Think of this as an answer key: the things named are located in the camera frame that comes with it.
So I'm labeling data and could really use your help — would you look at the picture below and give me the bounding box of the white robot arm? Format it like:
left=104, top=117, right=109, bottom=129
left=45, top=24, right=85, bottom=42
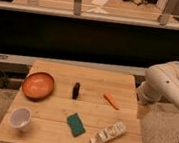
left=136, top=61, right=179, bottom=109

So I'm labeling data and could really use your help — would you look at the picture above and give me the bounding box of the green sponge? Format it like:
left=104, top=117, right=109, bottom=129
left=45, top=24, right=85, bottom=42
left=66, top=113, right=85, bottom=138

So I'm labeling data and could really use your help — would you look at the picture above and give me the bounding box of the orange wooden bowl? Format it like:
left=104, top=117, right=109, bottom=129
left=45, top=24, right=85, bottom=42
left=21, top=72, right=55, bottom=100

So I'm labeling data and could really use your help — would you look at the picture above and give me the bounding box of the white paper sheet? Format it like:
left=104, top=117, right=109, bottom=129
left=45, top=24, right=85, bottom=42
left=91, top=0, right=109, bottom=6

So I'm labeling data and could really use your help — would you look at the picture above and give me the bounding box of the clear plastic cup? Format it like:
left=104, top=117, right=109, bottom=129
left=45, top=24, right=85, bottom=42
left=9, top=107, right=32, bottom=132

